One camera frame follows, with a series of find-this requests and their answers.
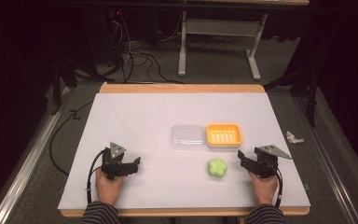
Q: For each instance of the green flower-shaped soap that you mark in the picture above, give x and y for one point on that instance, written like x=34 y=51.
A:
x=217 y=168

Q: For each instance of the person's right hand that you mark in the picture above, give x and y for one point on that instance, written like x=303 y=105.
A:
x=264 y=188

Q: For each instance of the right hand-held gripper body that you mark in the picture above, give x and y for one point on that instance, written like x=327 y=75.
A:
x=268 y=160

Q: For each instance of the person's left hand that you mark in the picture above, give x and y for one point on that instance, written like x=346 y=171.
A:
x=108 y=189

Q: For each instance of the yellow soap dish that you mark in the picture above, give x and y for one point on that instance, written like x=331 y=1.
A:
x=224 y=135

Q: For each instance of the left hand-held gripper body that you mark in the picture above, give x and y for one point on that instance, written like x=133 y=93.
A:
x=114 y=161

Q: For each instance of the white table cover sheet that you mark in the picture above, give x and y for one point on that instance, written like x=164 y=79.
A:
x=155 y=174

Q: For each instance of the white metal desk frame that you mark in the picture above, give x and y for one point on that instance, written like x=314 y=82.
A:
x=217 y=27

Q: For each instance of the clear plastic lid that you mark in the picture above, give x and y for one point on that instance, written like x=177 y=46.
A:
x=187 y=137

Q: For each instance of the metal floor rail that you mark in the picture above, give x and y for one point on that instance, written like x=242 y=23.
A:
x=28 y=155
x=326 y=155

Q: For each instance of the crumpled white paper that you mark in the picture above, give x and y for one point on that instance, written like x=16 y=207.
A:
x=293 y=138

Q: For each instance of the black metal stand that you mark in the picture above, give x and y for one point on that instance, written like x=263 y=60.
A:
x=59 y=84
x=307 y=90

